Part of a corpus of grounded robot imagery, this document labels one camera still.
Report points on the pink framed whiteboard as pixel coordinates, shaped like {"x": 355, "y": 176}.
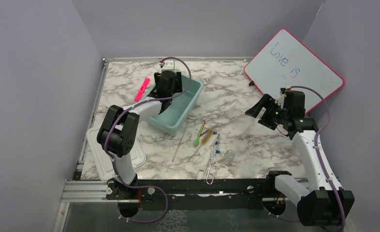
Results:
{"x": 285, "y": 62}

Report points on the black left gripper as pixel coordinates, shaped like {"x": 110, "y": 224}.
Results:
{"x": 177, "y": 87}

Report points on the teal plastic bin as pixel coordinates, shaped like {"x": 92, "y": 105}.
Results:
{"x": 172, "y": 119}

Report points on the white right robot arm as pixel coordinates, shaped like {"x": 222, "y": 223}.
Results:
{"x": 324, "y": 202}

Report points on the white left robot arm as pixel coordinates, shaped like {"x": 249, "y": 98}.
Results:
{"x": 118, "y": 131}

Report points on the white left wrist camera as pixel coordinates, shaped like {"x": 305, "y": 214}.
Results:
{"x": 168, "y": 65}

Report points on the red yellow green spatula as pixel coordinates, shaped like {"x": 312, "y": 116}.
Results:
{"x": 197, "y": 140}

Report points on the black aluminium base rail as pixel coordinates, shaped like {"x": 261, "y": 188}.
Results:
{"x": 178, "y": 194}

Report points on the pink highlighter marker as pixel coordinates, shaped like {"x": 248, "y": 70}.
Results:
{"x": 142, "y": 89}

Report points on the brown test tube brush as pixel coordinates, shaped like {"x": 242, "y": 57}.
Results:
{"x": 204, "y": 140}

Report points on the small clear glass flask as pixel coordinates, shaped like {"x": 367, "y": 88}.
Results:
{"x": 228, "y": 157}

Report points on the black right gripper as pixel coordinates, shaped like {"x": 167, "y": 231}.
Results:
{"x": 266, "y": 101}

